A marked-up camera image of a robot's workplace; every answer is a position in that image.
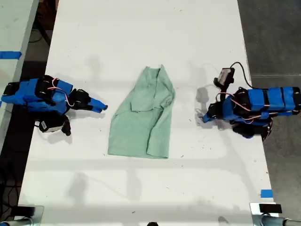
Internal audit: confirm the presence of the red white arm wire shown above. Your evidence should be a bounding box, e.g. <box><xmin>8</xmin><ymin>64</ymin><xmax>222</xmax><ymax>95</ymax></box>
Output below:
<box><xmin>48</xmin><ymin>78</ymin><xmax>75</xmax><ymax>107</ymax></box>
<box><xmin>216</xmin><ymin>92</ymin><xmax>273</xmax><ymax>124</ymax></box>

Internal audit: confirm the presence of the pale green T-shirt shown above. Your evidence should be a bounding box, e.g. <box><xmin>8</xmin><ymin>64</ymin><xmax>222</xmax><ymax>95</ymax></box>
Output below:
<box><xmin>107</xmin><ymin>64</ymin><xmax>176</xmax><ymax>160</ymax></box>

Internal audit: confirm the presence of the shiny metal table clamp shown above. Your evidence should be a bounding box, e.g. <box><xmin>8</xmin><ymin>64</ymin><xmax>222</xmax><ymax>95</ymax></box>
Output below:
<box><xmin>249</xmin><ymin>202</ymin><xmax>301</xmax><ymax>226</ymax></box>
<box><xmin>0</xmin><ymin>205</ymin><xmax>45</xmax><ymax>226</ymax></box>

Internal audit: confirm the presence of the black camera box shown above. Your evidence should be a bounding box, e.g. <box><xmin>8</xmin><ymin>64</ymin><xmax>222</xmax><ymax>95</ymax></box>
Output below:
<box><xmin>38</xmin><ymin>119</ymin><xmax>64</xmax><ymax>134</ymax></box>
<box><xmin>217</xmin><ymin>67</ymin><xmax>236</xmax><ymax>85</ymax></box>

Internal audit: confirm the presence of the black floor cable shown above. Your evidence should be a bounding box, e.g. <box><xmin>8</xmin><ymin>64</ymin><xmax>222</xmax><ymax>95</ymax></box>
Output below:
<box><xmin>29</xmin><ymin>27</ymin><xmax>51</xmax><ymax>47</ymax></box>

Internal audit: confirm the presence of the small blue tape square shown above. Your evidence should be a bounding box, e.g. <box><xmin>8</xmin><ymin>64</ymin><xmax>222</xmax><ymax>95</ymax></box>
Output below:
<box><xmin>260</xmin><ymin>189</ymin><xmax>274</xmax><ymax>199</ymax></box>

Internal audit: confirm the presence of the short black camera stalk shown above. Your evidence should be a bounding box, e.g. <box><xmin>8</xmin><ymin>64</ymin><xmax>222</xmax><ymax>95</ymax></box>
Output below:
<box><xmin>61</xmin><ymin>114</ymin><xmax>72</xmax><ymax>137</ymax></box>
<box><xmin>213</xmin><ymin>77</ymin><xmax>233</xmax><ymax>95</ymax></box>

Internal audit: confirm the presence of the long blue tape strip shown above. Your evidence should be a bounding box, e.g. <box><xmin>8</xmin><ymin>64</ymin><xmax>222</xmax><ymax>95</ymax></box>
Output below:
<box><xmin>0</xmin><ymin>51</ymin><xmax>23</xmax><ymax>60</ymax></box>

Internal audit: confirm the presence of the black camera cable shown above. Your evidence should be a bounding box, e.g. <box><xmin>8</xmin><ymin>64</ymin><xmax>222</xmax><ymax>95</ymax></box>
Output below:
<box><xmin>231</xmin><ymin>61</ymin><xmax>254</xmax><ymax>89</ymax></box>

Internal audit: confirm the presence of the small black box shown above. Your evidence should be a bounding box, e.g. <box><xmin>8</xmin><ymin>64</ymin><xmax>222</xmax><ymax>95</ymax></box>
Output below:
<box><xmin>259</xmin><ymin>203</ymin><xmax>283</xmax><ymax>214</ymax></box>
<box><xmin>10</xmin><ymin>205</ymin><xmax>36</xmax><ymax>218</ymax></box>

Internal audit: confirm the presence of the white side table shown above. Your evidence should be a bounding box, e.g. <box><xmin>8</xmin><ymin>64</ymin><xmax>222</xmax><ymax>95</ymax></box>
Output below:
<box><xmin>0</xmin><ymin>0</ymin><xmax>40</xmax><ymax>148</ymax></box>

